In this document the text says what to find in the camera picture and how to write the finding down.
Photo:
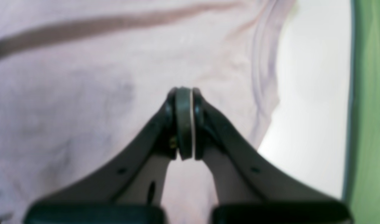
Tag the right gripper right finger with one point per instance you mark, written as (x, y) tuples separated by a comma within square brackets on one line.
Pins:
[(251, 190)]

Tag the mauve t-shirt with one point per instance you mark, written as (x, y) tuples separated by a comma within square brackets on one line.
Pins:
[(79, 79)]

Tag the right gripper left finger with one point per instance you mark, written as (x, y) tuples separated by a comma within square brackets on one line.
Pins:
[(126, 190)]

